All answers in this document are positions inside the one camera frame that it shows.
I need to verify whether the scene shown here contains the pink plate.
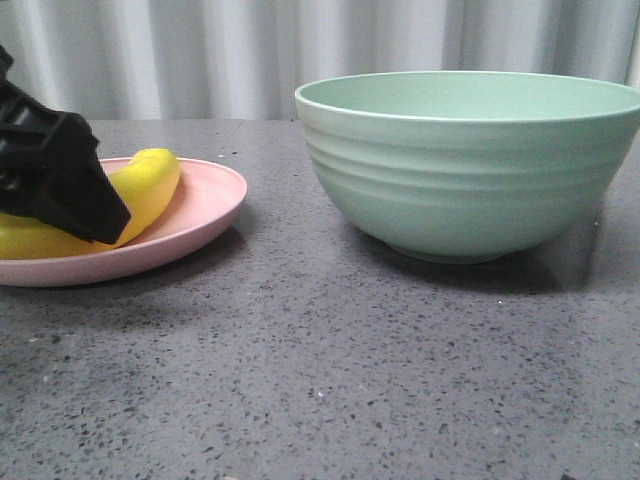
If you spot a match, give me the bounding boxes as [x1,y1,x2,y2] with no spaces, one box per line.
[1,158,248,287]

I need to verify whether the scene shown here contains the green ribbed bowl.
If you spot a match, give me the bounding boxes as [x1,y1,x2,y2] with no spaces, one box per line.
[295,71,639,264]

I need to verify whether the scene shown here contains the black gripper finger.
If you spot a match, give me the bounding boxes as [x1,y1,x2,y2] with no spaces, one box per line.
[1,50,131,244]

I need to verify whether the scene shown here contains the yellow plastic banana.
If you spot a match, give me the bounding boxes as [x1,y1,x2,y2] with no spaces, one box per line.
[1,148,181,260]

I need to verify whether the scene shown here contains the white pleated curtain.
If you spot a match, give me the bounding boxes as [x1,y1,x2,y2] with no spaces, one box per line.
[1,1,639,120]

